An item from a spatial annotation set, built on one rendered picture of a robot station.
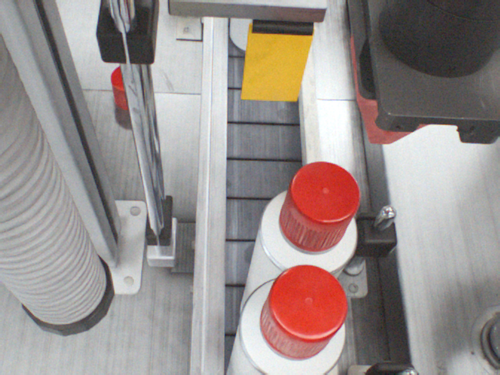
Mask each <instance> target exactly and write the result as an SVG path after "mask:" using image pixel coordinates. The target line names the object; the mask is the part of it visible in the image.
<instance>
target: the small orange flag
mask: <svg viewBox="0 0 500 375"><path fill-rule="evenodd" d="M314 33H315V26H314V22H289V21H274V20H259V19H252V21H251V23H249V29H248V36H247V44H246V57H245V65H244V72H243V84H242V92H241V100H273V101H292V102H296V101H297V100H298V95H299V91H300V88H301V83H302V80H303V76H304V71H305V68H306V65H307V60H308V56H309V53H310V48H311V44H312V41H313V36H314Z"/></svg>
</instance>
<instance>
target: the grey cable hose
mask: <svg viewBox="0 0 500 375"><path fill-rule="evenodd" d="M0 281H1V282H2V283H3V284H4V285H5V286H6V287H7V288H8V289H9V290H10V291H11V292H12V293H13V294H14V295H15V296H16V297H17V298H18V299H19V300H20V301H21V302H22V309H23V310H24V311H25V312H26V313H27V314H28V315H29V316H30V317H31V319H32V320H33V321H34V322H35V324H36V325H37V326H38V327H39V328H40V329H41V330H43V331H46V332H49V333H53V334H57V335H59V336H70V335H75V334H78V333H83V332H86V331H89V330H90V329H92V328H93V327H94V326H95V325H96V324H98V323H99V322H100V321H101V320H102V319H103V318H104V317H105V316H106V315H107V313H108V311H109V308H110V305H111V303H112V299H113V298H114V295H115V289H114V285H113V280H112V273H111V271H110V269H109V266H108V264H107V263H106V262H105V261H104V260H103V259H102V258H101V257H100V255H99V254H98V253H97V252H96V249H95V247H94V244H93V242H92V240H91V238H90V235H89V233H88V231H87V230H86V227H85V224H84V222H83V220H82V217H81V215H80V212H79V211H78V209H77V206H76V204H75V202H74V199H73V197H72V195H71V192H70V190H69V187H68V185H67V182H66V180H65V178H64V176H63V173H62V171H61V169H60V166H59V165H58V162H57V160H56V159H55V156H54V154H53V152H52V150H51V146H50V144H49V142H48V139H47V136H46V134H45V132H44V130H43V128H42V125H41V123H40V122H39V119H38V117H37V114H36V111H35V109H34V107H33V105H32V104H31V100H30V98H29V96H28V94H27V92H26V90H25V86H24V84H23V82H22V80H21V79H20V76H19V72H18V70H17V68H16V66H15V64H14V62H13V59H12V57H11V55H10V52H9V51H8V49H7V47H6V45H5V41H4V39H3V36H2V35H1V33H0Z"/></svg>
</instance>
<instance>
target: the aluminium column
mask: <svg viewBox="0 0 500 375"><path fill-rule="evenodd" d="M35 2H36V6H37V8H38V11H39V14H40V16H41V19H42V23H43V25H44V28H45V32H46V34H47V37H48V41H49V43H50V46H51V50H52V52H53V55H54V59H55V61H56V64H57V68H58V70H59V73H60V76H61V79H62V83H63V85H64V88H65V92H66V94H67V97H68V101H69V104H70V107H71V110H72V113H73V116H74V119H73V117H72V115H71V111H70V109H69V106H68V102H67V100H66V97H65V93H64V91H63V88H62V85H61V82H60V79H59V76H58V73H57V70H56V68H55V65H54V61H53V59H52V56H51V52H50V50H49V47H48V43H47V42H46V39H45V35H44V33H43V30H42V26H41V24H40V21H39V18H38V16H37V13H36V9H35V7H34V4H33V0H0V33H1V35H2V36H3V39H4V41H5V45H6V47H7V49H8V51H9V52H10V55H11V57H12V59H13V62H14V64H15V66H16V68H17V70H18V72H19V76H20V79H21V80H22V82H23V84H24V86H25V90H26V92H27V94H28V96H29V98H30V100H31V104H32V105H33V107H34V109H35V111H36V114H37V117H38V119H39V122H40V123H41V125H42V128H43V130H44V132H45V134H46V136H47V139H48V142H49V144H50V146H51V150H52V152H53V154H54V156H55V159H56V160H57V162H58V165H59V166H60V169H61V171H62V174H63V176H64V178H65V180H66V182H67V185H68V187H69V190H70V192H71V195H72V197H73V199H74V202H75V204H76V206H77V209H78V211H79V212H80V215H81V217H82V220H83V222H84V224H85V227H86V230H87V231H88V233H89V235H90V238H91V240H92V242H93V244H94V247H95V249H96V252H97V253H98V254H99V255H100V257H101V258H102V259H103V260H104V261H105V262H106V263H107V264H108V266H109V268H110V269H116V268H117V265H118V252H119V244H120V237H121V219H120V217H119V213H118V209H117V206H116V204H115V199H114V196H113V193H112V189H111V186H110V183H109V179H108V176H107V173H106V168H105V166H104V163H103V159H102V155H101V153H100V148H99V146H98V142H97V139H96V135H95V133H94V128H93V126H92V121H91V118H90V115H89V111H88V108H87V105H86V101H85V98H84V95H83V90H82V88H81V85H80V81H79V77H78V75H77V70H76V68H75V65H74V61H73V57H72V55H71V50H70V48H69V45H68V40H67V37H66V35H65V30H64V27H63V23H62V20H61V17H60V13H59V10H58V7H57V3H56V0H35ZM74 120H75V123H76V125H77V128H76V126H75V123H74ZM77 130H78V132H77ZM78 133H79V135H78ZM79 136H80V137H79Z"/></svg>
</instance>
